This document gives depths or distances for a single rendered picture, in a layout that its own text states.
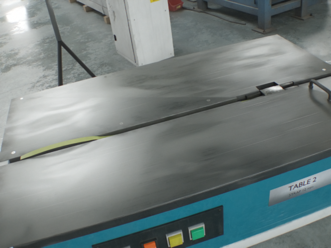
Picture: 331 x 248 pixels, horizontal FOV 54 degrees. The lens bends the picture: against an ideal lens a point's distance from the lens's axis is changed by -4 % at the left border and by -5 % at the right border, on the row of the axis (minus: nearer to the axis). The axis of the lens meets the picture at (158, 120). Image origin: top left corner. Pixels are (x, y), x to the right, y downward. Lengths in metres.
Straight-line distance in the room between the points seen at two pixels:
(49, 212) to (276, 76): 0.65
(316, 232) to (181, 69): 0.88
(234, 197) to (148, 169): 0.17
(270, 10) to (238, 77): 2.44
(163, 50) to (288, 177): 2.29
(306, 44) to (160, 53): 1.25
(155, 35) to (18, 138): 2.06
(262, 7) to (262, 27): 0.19
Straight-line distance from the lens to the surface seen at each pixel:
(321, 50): 2.99
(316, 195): 0.79
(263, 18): 3.32
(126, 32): 2.81
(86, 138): 0.77
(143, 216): 0.60
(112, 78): 1.01
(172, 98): 0.85
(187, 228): 0.66
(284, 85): 0.90
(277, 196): 0.71
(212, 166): 0.64
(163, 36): 2.82
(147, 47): 2.78
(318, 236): 1.49
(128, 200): 0.61
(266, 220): 0.75
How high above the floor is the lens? 1.17
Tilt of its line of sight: 34 degrees down
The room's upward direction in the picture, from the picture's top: 9 degrees counter-clockwise
